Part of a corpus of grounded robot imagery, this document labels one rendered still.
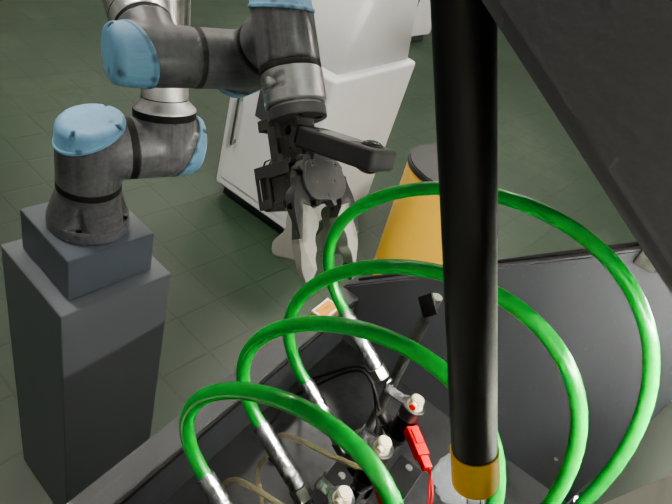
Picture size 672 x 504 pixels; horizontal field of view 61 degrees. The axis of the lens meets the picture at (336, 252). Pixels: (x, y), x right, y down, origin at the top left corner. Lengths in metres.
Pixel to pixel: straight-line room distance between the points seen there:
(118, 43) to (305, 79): 0.21
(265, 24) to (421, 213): 1.76
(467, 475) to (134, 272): 1.06
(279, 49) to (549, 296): 0.54
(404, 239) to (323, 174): 1.83
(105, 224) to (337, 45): 1.49
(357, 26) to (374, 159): 1.81
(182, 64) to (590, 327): 0.68
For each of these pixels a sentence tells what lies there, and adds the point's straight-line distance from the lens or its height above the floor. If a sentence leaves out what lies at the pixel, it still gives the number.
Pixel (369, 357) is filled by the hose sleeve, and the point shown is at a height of 1.16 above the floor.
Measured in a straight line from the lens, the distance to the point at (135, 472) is 0.80.
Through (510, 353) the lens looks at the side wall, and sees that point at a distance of 1.01.
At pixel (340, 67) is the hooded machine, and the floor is 0.87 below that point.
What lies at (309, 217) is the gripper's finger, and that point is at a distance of 0.64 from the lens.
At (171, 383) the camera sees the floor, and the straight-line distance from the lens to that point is 2.08.
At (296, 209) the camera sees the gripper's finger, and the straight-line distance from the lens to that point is 0.63.
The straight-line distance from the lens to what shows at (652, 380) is 0.58.
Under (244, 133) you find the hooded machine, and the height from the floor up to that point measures 0.40.
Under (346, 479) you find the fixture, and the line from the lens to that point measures 0.81.
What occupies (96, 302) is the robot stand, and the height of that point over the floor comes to 0.80.
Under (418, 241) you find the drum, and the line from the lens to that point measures 2.45.
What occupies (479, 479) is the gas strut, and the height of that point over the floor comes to 1.47.
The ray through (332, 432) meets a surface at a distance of 0.41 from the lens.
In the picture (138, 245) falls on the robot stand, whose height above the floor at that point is 0.88.
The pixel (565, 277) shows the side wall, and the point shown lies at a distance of 0.91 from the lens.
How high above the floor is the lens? 1.65
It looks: 36 degrees down
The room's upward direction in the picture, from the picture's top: 19 degrees clockwise
